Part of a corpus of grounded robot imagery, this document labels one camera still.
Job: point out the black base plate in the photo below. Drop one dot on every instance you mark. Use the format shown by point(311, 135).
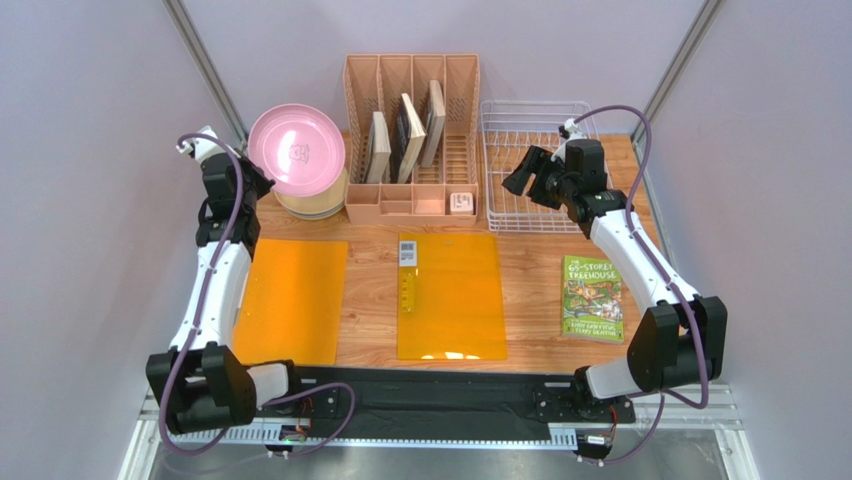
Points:
point(400, 404)

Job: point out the pink plate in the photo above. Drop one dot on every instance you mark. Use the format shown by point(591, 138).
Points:
point(299, 147)

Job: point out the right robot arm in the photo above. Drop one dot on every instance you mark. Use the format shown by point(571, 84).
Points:
point(680, 339)

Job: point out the left orange plastic sheet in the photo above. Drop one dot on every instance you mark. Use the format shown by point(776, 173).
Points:
point(292, 306)

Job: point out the orange plastic sheet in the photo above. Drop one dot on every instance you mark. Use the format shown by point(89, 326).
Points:
point(449, 298)
point(292, 306)

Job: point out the white power adapter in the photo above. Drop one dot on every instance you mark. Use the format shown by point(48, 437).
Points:
point(461, 203)

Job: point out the pink plastic file organizer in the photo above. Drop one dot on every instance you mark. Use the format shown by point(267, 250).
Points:
point(375, 82)

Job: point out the blue plate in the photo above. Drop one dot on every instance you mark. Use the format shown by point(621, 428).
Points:
point(315, 216)

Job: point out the middle book black cover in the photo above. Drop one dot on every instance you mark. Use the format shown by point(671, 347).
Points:
point(406, 142)

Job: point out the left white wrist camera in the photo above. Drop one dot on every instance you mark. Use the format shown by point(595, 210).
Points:
point(202, 145)

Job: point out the aluminium rail frame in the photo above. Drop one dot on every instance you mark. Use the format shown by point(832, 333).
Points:
point(590, 443)

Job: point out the left book blue cover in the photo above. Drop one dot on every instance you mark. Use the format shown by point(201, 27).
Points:
point(378, 150)

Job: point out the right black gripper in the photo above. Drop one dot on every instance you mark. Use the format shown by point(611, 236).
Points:
point(536, 174)

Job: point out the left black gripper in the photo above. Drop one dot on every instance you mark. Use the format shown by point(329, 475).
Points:
point(262, 183)

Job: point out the green treehouse book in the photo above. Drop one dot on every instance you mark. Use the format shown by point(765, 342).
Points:
point(591, 300)

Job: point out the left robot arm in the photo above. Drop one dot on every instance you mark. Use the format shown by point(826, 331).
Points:
point(199, 383)

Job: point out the right book grey cover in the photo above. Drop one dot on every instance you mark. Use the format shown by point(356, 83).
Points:
point(435, 121)

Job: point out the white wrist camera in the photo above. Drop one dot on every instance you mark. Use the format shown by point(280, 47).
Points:
point(202, 145)
point(569, 131)

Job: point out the centre orange plastic sheet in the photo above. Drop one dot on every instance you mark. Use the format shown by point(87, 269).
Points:
point(449, 298)

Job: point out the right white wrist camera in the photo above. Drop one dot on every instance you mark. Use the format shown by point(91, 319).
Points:
point(569, 131)

